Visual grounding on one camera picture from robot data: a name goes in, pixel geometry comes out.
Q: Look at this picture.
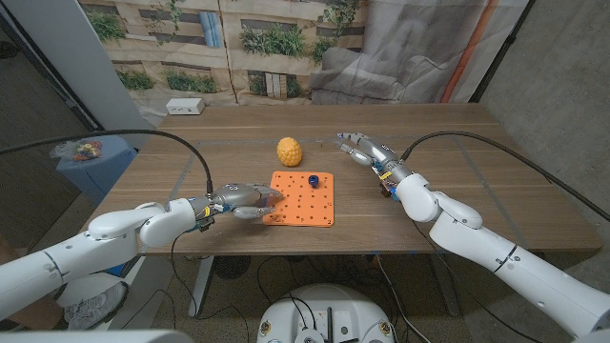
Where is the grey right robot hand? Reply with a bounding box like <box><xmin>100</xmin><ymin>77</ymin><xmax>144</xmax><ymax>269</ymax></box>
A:
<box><xmin>333</xmin><ymin>131</ymin><xmax>414</xmax><ymax>188</ymax></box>

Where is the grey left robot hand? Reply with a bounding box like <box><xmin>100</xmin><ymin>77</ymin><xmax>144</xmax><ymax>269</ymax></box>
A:
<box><xmin>188</xmin><ymin>182</ymin><xmax>285</xmax><ymax>221</ymax></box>

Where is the orange peg board toy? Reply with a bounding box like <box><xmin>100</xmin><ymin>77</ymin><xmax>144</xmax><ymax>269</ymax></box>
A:
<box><xmin>262</xmin><ymin>171</ymin><xmax>336</xmax><ymax>229</ymax></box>

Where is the yellow toy pineapple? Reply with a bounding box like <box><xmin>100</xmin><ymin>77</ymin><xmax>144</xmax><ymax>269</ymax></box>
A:
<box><xmin>276</xmin><ymin>136</ymin><xmax>304</xmax><ymax>168</ymax></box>

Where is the black round floor fan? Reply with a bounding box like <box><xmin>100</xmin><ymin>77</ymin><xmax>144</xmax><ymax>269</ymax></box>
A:
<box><xmin>213</xmin><ymin>255</ymin><xmax>253</xmax><ymax>280</ymax></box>

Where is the white table leg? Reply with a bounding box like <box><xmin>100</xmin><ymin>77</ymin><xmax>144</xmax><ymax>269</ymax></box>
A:
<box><xmin>188</xmin><ymin>255</ymin><xmax>215</xmax><ymax>319</ymax></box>

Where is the white power strip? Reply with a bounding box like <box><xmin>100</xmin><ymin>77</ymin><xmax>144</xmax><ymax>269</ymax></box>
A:
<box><xmin>165</xmin><ymin>97</ymin><xmax>207</xmax><ymax>116</ymax></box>

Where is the blue floor mat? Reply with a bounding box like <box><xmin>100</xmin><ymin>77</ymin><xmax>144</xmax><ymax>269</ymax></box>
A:
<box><xmin>107</xmin><ymin>256</ymin><xmax>139</xmax><ymax>278</ymax></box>

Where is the white robot torso base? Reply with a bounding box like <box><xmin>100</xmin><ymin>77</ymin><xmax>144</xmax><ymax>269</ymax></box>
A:
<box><xmin>255</xmin><ymin>283</ymin><xmax>397</xmax><ymax>343</ymax></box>

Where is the blue stool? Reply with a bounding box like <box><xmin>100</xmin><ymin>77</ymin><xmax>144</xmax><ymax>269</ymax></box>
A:
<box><xmin>55</xmin><ymin>131</ymin><xmax>138</xmax><ymax>206</ymax></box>

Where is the grey table leg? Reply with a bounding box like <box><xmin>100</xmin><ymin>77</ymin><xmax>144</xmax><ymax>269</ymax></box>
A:
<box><xmin>431</xmin><ymin>252</ymin><xmax>462</xmax><ymax>319</ymax></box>

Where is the printed fabric backdrop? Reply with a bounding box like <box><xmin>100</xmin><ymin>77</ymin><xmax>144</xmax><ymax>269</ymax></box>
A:
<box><xmin>78</xmin><ymin>0</ymin><xmax>531</xmax><ymax>128</ymax></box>

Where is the plastic bag of toys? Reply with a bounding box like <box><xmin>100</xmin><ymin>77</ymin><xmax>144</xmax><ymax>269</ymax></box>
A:
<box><xmin>50</xmin><ymin>139</ymin><xmax>104</xmax><ymax>162</ymax></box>

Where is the grey sneaker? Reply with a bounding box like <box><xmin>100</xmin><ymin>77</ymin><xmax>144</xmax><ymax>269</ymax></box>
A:
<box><xmin>64</xmin><ymin>280</ymin><xmax>130</xmax><ymax>331</ymax></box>

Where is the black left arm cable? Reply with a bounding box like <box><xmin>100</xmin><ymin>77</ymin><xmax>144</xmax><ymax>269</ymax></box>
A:
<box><xmin>0</xmin><ymin>129</ymin><xmax>214</xmax><ymax>195</ymax></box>

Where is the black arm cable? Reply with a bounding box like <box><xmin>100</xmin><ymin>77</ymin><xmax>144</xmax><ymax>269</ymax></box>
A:
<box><xmin>0</xmin><ymin>129</ymin><xmax>214</xmax><ymax>195</ymax></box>
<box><xmin>399</xmin><ymin>131</ymin><xmax>610</xmax><ymax>223</ymax></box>

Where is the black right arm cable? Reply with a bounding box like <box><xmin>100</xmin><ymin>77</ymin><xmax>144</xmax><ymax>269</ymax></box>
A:
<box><xmin>399</xmin><ymin>131</ymin><xmax>610</xmax><ymax>223</ymax></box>

